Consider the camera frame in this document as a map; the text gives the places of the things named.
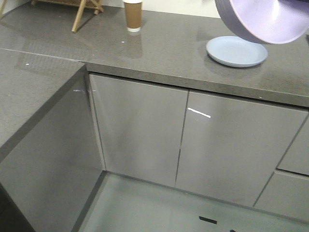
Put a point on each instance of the black floor tape strip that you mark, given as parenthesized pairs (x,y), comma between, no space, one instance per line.
(208,220)

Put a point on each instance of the purple bowl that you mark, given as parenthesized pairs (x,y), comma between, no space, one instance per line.
(265,21)

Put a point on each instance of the grey stone countertop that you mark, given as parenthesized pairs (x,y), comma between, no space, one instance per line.
(170,50)

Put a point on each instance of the light blue plate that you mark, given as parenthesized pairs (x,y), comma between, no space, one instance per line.
(236,52)

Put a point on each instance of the grey cabinet door centre-right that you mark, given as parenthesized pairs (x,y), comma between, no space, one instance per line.
(230,147)

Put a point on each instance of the grey drawer front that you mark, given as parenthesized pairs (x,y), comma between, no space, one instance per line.
(287,192)

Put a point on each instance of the wooden rack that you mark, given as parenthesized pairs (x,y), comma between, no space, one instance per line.
(95,5)

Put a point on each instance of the grey cabinet door centre-left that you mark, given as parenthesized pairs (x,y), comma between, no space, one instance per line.
(140,127)

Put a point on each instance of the brown paper cup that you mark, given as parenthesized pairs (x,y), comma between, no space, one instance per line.
(133,13)

